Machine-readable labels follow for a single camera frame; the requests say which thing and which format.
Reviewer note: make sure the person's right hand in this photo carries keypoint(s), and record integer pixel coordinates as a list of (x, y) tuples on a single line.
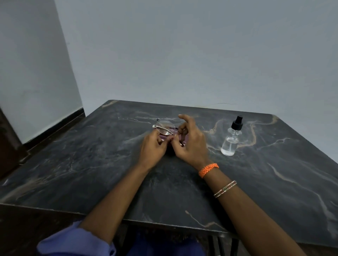
[(194, 147)]

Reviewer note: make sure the person's left hand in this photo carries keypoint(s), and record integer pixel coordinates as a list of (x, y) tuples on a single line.
[(150, 154)]

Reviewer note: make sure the person's right thumb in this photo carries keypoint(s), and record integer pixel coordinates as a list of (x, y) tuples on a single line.
[(176, 145)]

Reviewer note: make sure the person's left fingers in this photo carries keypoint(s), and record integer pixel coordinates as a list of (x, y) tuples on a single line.
[(158, 138)]

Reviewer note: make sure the purple cleaning cloth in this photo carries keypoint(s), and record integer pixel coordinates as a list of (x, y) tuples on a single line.
[(165, 138)]

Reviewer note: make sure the thin metal frame eyeglasses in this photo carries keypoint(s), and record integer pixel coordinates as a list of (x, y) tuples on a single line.
[(164, 126)]

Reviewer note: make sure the person's left forearm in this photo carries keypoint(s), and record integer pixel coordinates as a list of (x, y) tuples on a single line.
[(118, 200)]

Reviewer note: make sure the person's right forearm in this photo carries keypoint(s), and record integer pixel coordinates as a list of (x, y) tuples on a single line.
[(245, 216)]

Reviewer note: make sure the orange braided wrist band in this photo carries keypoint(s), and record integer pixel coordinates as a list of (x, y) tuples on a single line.
[(208, 169)]

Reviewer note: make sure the clear spray bottle black cap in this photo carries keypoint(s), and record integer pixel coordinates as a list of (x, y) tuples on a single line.
[(230, 143)]

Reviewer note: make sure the thin beaded bangle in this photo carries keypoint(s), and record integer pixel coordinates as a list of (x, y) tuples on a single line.
[(225, 189)]

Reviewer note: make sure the dark blue trousers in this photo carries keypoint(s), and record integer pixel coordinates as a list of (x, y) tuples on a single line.
[(166, 246)]

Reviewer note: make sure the light blue shirt sleeve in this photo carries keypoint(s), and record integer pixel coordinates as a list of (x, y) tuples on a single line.
[(75, 241)]

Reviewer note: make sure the brown wooden door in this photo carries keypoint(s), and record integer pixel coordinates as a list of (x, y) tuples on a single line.
[(9, 147)]

